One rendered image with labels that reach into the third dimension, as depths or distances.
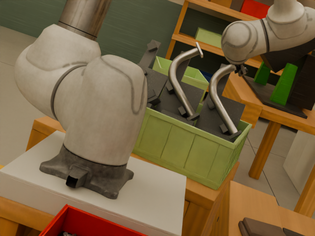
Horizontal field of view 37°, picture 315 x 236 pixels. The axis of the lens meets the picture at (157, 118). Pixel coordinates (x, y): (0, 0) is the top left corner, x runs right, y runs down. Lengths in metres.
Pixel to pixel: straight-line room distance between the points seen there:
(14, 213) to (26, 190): 0.05
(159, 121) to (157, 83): 0.33
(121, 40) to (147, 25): 0.50
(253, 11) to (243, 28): 5.78
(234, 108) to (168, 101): 0.25
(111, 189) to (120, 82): 0.23
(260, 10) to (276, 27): 5.75
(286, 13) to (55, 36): 0.64
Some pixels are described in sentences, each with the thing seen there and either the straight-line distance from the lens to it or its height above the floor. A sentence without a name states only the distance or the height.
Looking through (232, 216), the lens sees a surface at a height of 0.90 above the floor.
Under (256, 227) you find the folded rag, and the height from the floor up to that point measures 0.93.
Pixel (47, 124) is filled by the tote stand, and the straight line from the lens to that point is 1.65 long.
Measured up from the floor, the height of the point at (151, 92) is 0.96.
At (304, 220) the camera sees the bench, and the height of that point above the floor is 0.88.
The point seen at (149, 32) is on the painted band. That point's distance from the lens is 7.63.
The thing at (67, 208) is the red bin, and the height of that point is 0.92.
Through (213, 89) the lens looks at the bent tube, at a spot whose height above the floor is 1.06.
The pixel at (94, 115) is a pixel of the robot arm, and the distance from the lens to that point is 0.98.
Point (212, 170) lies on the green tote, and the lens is 1.55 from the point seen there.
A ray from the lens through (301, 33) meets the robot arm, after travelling 1.41.
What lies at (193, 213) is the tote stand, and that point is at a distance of 1.51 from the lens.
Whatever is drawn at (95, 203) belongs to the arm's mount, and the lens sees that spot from 0.96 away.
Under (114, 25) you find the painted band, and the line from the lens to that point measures 7.68.
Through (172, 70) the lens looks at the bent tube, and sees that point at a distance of 1.79.
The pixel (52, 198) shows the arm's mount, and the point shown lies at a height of 0.88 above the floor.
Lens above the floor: 1.33
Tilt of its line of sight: 15 degrees down
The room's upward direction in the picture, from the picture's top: 19 degrees clockwise
